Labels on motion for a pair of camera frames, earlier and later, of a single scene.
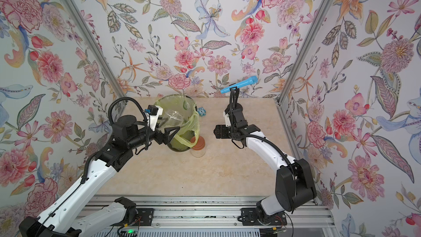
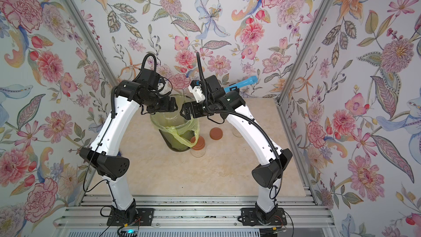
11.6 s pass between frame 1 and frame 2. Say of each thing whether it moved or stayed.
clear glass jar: moved
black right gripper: moved
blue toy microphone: stayed
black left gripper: moved
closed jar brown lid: stayed
